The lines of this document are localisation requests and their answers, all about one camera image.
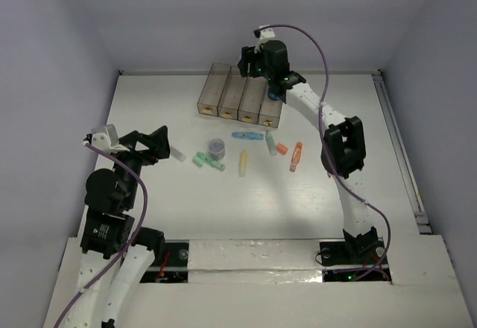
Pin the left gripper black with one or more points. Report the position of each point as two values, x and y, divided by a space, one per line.
136 146

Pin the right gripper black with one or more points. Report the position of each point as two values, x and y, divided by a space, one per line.
248 56

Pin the blue round clip jar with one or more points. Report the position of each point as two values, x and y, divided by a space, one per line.
274 92

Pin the clear jar purple clips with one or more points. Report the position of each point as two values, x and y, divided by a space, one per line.
216 148

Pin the yellow highlighter marker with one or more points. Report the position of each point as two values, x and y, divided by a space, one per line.
243 163

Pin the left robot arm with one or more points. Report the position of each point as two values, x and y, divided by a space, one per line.
115 247

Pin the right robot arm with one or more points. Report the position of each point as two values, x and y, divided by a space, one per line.
343 149

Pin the clear white correction tape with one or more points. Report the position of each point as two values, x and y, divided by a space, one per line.
178 155

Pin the green correction tape pen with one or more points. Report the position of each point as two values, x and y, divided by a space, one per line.
200 159

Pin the smoked drawer box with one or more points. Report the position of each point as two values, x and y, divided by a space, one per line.
270 111
228 107
210 96
251 101

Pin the blue correction tape pen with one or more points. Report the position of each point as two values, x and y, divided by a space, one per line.
248 135

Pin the green highlighter marker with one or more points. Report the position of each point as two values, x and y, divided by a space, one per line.
271 143

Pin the orange marker cap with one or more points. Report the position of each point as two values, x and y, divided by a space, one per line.
282 149

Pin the orange correction tape pen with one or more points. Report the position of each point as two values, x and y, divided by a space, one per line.
296 156

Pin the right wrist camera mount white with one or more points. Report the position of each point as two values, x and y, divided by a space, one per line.
263 35

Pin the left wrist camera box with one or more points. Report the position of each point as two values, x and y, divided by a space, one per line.
104 137

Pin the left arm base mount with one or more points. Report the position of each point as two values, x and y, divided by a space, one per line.
170 264

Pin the silver foil front rail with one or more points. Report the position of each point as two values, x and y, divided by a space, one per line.
253 262

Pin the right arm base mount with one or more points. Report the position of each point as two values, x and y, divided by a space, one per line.
354 258

